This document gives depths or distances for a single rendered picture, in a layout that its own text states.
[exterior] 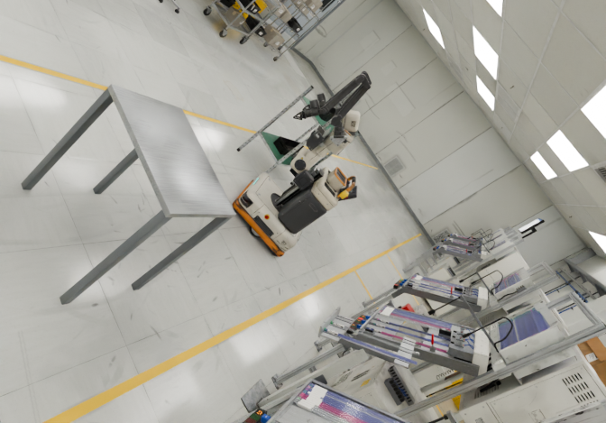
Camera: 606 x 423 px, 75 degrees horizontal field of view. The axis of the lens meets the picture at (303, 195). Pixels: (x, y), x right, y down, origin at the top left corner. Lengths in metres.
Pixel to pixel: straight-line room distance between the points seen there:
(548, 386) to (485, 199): 8.87
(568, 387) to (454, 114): 9.47
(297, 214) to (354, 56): 9.42
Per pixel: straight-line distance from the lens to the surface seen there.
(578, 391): 2.68
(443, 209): 11.31
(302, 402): 1.85
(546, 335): 2.55
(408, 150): 11.51
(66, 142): 2.26
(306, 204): 3.46
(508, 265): 7.23
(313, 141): 3.42
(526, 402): 2.69
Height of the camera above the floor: 1.79
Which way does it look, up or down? 20 degrees down
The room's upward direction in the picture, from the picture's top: 54 degrees clockwise
